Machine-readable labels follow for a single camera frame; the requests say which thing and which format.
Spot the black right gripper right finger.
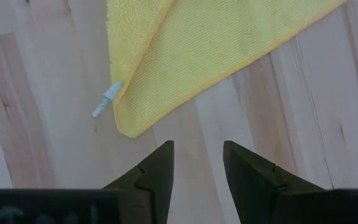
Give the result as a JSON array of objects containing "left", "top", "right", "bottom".
[{"left": 223, "top": 140, "right": 326, "bottom": 224}]

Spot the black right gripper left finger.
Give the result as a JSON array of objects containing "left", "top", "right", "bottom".
[{"left": 103, "top": 140, "right": 175, "bottom": 224}]

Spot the yellow microfiber towel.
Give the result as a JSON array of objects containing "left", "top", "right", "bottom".
[{"left": 91, "top": 0, "right": 347, "bottom": 138}]

